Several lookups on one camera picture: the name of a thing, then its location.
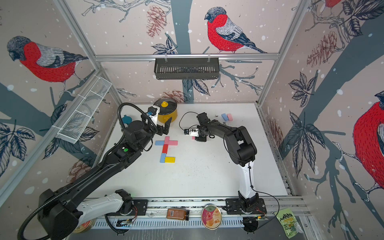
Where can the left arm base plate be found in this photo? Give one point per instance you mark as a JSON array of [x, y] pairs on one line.
[[135, 207]]

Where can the pink round cup lid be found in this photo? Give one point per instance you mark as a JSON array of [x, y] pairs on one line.
[[211, 217]]

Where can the white wire basket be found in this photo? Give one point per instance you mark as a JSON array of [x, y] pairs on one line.
[[75, 128]]

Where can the red round tin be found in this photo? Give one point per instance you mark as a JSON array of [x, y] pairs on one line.
[[84, 227]]

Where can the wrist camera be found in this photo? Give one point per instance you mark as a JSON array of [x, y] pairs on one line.
[[153, 112], [194, 132]]

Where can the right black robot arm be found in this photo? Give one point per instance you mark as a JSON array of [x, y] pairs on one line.
[[242, 151]]

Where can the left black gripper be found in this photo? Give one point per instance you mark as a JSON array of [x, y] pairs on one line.
[[166, 128]]

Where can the yellow pot with handle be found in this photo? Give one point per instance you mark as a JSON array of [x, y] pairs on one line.
[[163, 118]]

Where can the yellow block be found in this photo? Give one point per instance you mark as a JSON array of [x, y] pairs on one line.
[[170, 159]]

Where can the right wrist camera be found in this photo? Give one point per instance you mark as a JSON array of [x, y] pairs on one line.
[[194, 132]]

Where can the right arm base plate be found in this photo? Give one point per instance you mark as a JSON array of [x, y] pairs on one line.
[[237, 207]]

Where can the glass lid yellow knob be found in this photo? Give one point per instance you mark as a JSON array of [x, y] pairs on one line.
[[167, 106]]

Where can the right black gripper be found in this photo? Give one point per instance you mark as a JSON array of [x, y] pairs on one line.
[[204, 139]]

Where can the teal lid jar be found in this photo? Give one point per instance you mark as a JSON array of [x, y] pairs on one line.
[[126, 120]]

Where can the red block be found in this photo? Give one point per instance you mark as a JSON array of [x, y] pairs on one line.
[[165, 149]]

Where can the green snack packet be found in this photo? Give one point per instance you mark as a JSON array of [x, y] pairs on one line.
[[289, 223]]

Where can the brown packet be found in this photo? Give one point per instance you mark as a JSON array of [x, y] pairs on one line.
[[178, 214]]

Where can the black hanging shelf basket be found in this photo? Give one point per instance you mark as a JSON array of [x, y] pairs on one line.
[[187, 69]]

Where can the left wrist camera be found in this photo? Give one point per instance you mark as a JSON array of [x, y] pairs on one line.
[[153, 112]]

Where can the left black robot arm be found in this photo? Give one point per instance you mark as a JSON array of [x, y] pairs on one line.
[[62, 211]]

